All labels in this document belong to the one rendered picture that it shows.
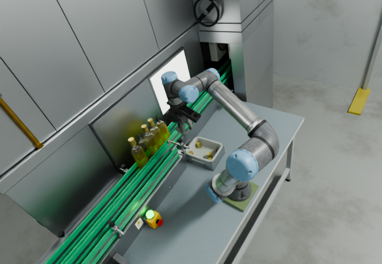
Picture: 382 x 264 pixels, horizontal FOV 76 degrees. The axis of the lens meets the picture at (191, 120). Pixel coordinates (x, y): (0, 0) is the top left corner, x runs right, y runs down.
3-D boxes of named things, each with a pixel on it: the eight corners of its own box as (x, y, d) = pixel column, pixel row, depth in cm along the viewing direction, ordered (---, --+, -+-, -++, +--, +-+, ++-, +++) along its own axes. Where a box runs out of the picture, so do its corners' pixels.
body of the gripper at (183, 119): (178, 113, 132) (172, 95, 124) (191, 116, 127) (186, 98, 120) (170, 122, 127) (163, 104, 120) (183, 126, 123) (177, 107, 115)
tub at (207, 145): (198, 143, 183) (196, 135, 177) (225, 152, 171) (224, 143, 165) (185, 160, 173) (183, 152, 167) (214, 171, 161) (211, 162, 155)
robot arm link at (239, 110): (297, 137, 94) (211, 60, 111) (279, 153, 89) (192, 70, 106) (283, 150, 103) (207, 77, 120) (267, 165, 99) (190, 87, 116)
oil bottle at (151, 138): (157, 152, 167) (146, 129, 153) (163, 155, 164) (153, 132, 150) (152, 158, 163) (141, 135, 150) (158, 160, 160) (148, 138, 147)
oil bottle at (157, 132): (162, 146, 170) (152, 124, 156) (168, 149, 167) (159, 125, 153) (157, 152, 167) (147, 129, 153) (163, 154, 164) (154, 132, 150)
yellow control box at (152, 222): (153, 214, 146) (149, 208, 142) (163, 220, 143) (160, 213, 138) (146, 224, 142) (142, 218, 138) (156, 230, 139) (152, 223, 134)
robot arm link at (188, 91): (204, 80, 103) (188, 73, 111) (183, 92, 99) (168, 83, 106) (206, 96, 108) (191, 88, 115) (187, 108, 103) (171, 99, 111)
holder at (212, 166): (192, 142, 185) (190, 135, 180) (225, 153, 171) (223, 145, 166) (179, 158, 176) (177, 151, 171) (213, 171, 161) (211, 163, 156)
